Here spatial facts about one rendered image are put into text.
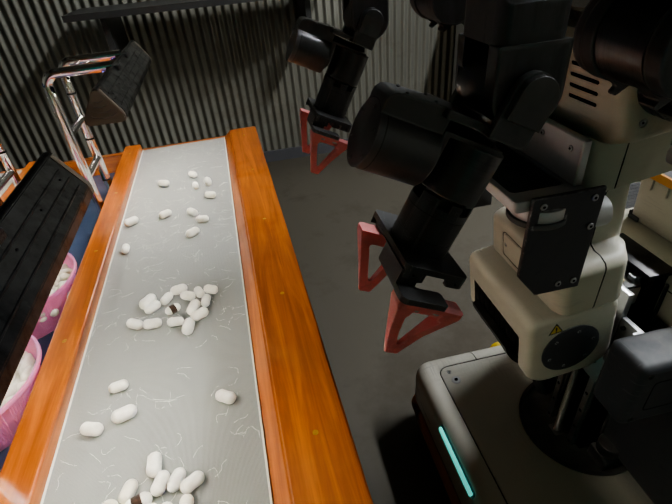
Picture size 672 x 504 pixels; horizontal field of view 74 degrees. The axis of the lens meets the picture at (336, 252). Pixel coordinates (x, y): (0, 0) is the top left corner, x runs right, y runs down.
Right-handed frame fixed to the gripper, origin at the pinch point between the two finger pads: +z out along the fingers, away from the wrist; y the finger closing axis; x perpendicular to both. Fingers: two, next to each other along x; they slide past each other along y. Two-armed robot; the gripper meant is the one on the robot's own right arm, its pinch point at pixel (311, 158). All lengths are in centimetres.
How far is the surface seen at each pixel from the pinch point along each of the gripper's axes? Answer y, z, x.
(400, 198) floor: -153, 57, 108
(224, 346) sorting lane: 16.8, 32.6, -7.6
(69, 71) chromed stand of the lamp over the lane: -47, 12, -49
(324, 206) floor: -159, 78, 67
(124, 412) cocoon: 28, 38, -22
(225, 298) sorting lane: 3.3, 32.5, -7.3
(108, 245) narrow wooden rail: -22, 43, -32
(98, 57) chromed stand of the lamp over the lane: -62, 11, -46
